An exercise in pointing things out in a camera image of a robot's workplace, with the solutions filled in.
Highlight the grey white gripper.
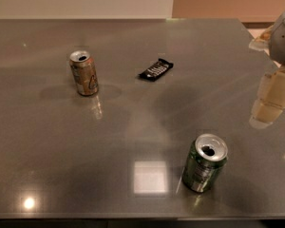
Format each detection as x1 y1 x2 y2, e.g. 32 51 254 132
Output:
249 10 285 129

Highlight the orange brown soda can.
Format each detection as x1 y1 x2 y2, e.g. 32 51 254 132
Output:
69 50 99 96

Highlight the black candy bar wrapper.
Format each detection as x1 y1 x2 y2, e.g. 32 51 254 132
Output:
139 58 174 82

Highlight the green soda can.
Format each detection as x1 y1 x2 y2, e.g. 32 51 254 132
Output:
182 133 228 193

